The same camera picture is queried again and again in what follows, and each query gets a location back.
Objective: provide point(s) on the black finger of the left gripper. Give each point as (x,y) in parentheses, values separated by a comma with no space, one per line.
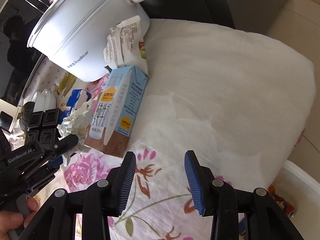
(61,147)

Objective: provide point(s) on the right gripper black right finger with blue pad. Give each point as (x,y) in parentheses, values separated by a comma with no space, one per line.
(213,197)

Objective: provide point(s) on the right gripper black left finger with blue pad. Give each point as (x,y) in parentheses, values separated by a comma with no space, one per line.
(105,198)

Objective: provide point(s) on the white paper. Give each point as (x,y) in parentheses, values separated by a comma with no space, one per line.
(77,124)

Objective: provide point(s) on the light blue milk carton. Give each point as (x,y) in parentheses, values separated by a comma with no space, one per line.
(116,111)

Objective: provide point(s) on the white snack wrapper with text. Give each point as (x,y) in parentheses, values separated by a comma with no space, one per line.
(125,46)

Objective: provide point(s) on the white plastic trash bin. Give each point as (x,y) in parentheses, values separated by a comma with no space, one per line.
(298,194)

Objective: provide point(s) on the person's left hand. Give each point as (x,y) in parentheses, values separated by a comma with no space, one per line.
(12,220)

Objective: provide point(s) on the black plastic compartment tray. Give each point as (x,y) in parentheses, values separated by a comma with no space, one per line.
(42,127)

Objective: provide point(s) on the stacked white bowls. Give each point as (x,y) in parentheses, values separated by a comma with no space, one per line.
(44,100)

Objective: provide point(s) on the blue white tissue pack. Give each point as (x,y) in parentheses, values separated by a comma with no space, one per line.
(75,101)

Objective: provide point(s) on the floral white tablecloth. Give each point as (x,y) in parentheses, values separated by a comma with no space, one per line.
(239,100)

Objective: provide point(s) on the white electric cooking pot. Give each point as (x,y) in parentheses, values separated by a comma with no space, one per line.
(73,33)

